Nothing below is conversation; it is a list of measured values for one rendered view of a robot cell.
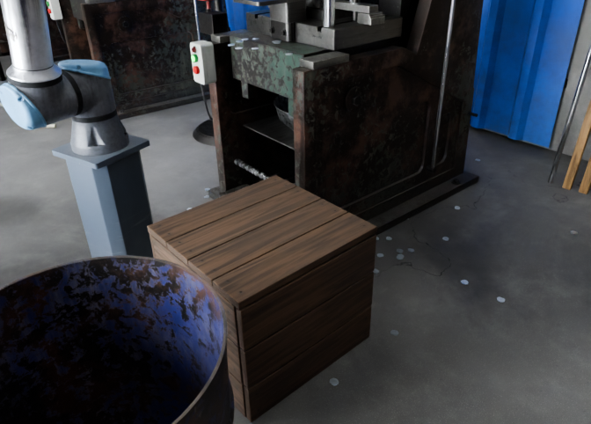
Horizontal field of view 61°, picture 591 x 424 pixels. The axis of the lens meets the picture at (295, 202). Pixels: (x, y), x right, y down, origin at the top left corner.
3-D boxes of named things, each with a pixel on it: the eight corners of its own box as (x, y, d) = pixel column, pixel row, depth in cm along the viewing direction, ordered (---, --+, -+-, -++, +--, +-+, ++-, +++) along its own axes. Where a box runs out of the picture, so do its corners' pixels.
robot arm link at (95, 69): (126, 107, 136) (116, 56, 129) (83, 122, 126) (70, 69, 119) (98, 100, 142) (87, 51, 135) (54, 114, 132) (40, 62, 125)
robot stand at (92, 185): (127, 301, 150) (95, 164, 128) (87, 281, 159) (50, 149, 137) (172, 268, 164) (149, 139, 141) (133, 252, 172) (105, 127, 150)
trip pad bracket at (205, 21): (217, 69, 180) (211, 11, 170) (203, 64, 186) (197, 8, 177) (231, 66, 183) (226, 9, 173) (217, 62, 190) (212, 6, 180)
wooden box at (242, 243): (251, 423, 112) (238, 303, 95) (167, 333, 138) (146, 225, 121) (370, 336, 135) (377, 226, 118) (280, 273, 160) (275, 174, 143)
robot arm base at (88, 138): (97, 160, 130) (88, 123, 125) (60, 149, 137) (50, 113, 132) (141, 140, 141) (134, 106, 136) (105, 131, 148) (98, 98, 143)
